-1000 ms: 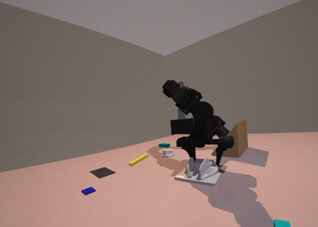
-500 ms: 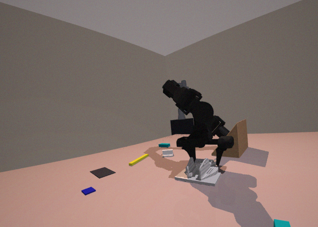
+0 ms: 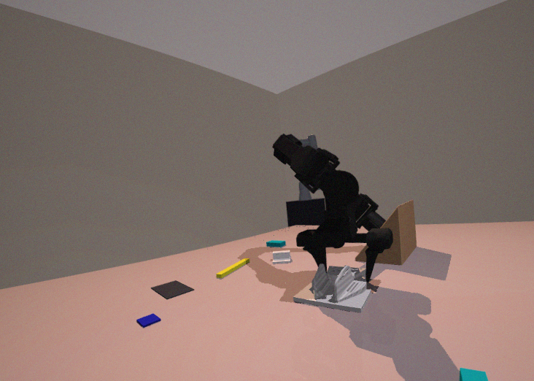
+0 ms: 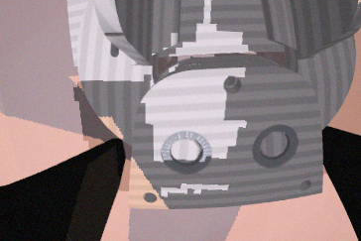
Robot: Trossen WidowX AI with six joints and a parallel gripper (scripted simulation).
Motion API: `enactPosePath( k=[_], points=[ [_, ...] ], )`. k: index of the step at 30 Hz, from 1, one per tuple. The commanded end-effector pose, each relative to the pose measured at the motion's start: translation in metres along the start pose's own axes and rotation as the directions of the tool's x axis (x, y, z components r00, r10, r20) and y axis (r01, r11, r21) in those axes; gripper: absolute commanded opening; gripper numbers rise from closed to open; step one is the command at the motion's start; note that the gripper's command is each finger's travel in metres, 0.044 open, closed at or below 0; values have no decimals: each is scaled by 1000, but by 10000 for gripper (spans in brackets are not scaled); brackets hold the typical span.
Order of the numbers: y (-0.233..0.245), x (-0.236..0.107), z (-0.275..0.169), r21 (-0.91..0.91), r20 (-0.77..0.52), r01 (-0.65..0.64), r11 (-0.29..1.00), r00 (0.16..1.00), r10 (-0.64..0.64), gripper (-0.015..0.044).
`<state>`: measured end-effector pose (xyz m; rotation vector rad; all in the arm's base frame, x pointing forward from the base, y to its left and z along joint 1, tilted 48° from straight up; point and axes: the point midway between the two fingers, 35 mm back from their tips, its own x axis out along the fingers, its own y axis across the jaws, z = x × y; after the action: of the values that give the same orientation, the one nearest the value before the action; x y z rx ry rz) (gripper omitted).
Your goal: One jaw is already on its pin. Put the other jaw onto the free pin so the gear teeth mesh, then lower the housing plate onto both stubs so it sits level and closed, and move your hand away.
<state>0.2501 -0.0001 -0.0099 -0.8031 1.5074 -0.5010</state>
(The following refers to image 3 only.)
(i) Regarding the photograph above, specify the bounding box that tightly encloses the yellow flat bar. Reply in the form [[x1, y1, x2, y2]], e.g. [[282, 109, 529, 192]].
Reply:
[[216, 258, 250, 278]]

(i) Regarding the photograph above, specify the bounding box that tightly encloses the blue flat rectangular block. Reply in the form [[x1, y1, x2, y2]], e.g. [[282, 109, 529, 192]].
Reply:
[[136, 314, 160, 328]]

